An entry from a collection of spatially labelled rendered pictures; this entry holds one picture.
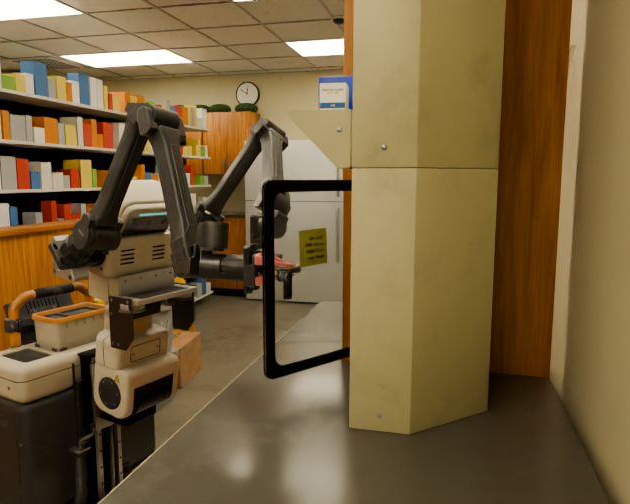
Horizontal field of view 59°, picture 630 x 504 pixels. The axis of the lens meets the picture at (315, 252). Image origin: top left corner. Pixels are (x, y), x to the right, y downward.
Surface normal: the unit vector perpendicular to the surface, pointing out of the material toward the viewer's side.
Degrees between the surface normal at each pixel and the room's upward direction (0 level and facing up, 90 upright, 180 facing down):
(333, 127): 90
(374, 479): 0
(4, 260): 90
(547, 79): 90
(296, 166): 90
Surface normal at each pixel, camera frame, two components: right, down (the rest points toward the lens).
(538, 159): -0.25, 0.13
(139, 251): 0.85, 0.21
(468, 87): 0.51, 0.11
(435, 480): 0.00, -0.99
